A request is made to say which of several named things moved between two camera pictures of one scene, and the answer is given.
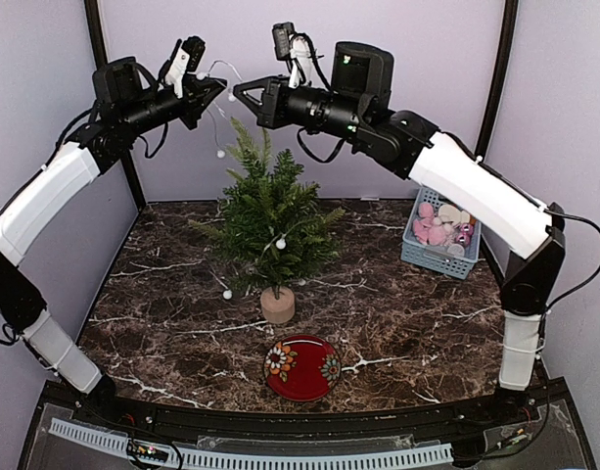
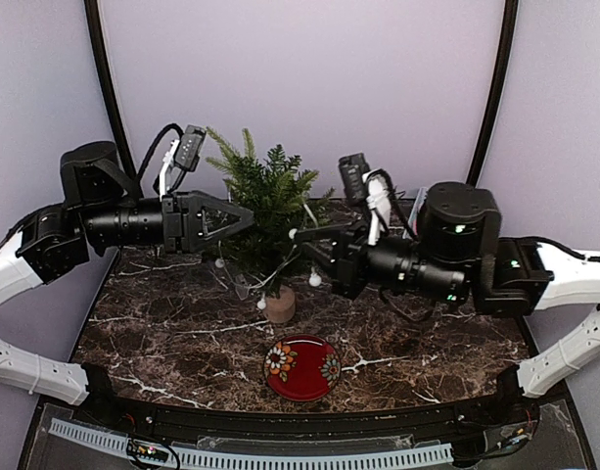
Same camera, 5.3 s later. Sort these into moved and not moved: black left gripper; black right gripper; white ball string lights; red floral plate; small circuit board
Moved: white ball string lights; black left gripper; black right gripper
Not moved: red floral plate; small circuit board
